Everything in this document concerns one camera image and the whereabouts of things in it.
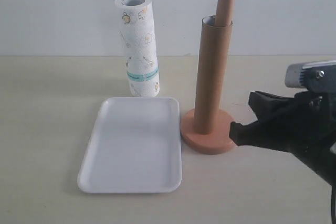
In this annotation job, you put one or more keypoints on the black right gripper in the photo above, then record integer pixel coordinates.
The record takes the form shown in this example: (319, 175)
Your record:
(308, 121)

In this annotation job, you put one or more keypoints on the brown cardboard tube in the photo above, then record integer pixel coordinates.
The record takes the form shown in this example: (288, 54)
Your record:
(214, 46)

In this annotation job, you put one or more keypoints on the patterned white paper towel roll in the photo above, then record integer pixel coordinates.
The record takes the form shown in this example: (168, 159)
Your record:
(136, 28)

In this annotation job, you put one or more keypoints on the wooden paper towel holder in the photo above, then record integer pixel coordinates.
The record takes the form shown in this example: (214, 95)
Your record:
(218, 141)

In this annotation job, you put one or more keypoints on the white rectangular tray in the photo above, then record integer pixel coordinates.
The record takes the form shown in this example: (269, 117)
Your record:
(134, 148)

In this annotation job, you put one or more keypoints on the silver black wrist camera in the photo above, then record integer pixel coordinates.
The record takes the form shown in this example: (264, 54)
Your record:
(316, 76)

